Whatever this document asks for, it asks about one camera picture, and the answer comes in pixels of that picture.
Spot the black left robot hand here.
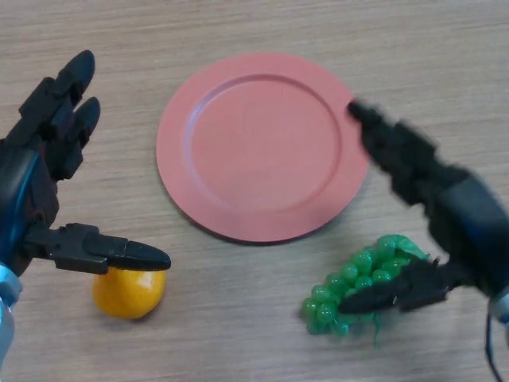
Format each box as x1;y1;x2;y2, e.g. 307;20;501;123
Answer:
0;49;172;279

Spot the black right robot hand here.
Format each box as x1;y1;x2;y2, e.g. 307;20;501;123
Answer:
340;99;509;316

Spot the green grape bunch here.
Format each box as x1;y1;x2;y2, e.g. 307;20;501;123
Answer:
301;234;433;350

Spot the pink round plate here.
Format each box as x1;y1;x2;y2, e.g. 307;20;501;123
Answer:
155;53;371;244

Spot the orange yellow pear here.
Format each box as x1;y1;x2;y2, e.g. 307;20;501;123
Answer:
91;267;167;321

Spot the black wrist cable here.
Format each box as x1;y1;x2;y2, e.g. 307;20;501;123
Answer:
482;312;504;382

